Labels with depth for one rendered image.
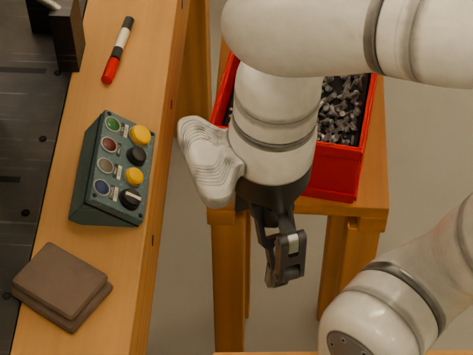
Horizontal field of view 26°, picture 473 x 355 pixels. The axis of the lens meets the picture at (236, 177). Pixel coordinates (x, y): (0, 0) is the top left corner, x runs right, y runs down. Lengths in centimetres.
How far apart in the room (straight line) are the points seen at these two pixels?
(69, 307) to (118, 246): 12
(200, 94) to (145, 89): 100
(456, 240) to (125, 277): 59
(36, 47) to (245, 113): 77
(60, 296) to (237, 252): 41
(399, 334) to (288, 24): 31
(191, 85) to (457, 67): 180
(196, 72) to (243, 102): 160
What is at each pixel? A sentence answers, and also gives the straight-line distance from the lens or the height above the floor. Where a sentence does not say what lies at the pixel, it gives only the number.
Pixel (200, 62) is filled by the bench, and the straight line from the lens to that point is 238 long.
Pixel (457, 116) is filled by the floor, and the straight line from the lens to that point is 269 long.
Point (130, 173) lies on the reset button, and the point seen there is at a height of 94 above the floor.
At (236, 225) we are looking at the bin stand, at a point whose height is 74.
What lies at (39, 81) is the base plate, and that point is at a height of 90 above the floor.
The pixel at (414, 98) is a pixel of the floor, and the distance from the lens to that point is 271.
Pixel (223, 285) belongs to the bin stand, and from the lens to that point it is 164.
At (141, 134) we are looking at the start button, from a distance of 135.
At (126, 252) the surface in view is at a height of 90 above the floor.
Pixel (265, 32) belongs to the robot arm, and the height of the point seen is 147.
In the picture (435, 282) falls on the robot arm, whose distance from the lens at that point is 90.
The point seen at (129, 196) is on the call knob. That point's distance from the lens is 129.
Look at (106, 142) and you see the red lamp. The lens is 133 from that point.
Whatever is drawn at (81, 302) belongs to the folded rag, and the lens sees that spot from 122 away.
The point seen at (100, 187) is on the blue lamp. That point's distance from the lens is 128.
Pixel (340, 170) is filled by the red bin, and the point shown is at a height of 87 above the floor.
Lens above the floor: 196
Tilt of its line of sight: 51 degrees down
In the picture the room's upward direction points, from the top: straight up
